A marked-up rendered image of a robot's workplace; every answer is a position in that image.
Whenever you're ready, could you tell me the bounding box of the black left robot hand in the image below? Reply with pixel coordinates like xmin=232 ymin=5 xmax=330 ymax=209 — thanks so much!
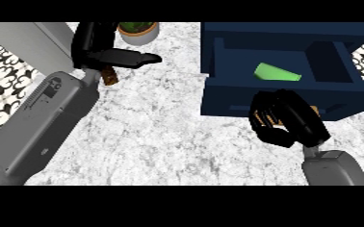
xmin=69 ymin=21 xmax=164 ymax=70

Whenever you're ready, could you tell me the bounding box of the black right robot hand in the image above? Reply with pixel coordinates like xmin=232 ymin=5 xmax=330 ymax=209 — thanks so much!
xmin=247 ymin=88 xmax=332 ymax=149

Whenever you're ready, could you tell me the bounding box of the green cup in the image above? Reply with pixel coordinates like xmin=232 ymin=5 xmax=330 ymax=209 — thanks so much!
xmin=253 ymin=62 xmax=303 ymax=82

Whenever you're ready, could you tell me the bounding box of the navy blue drawer front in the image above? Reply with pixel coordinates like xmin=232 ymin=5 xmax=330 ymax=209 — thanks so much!
xmin=199 ymin=76 xmax=364 ymax=122

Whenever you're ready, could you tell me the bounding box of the green plant in grey pot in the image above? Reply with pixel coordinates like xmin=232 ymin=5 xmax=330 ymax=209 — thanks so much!
xmin=116 ymin=21 xmax=161 ymax=47

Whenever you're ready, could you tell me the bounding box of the brown textured object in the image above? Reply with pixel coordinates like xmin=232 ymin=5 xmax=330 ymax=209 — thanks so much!
xmin=99 ymin=64 xmax=121 ymax=87

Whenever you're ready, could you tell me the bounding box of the navy blue cabinet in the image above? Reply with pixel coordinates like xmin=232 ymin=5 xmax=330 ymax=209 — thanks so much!
xmin=199 ymin=21 xmax=364 ymax=85

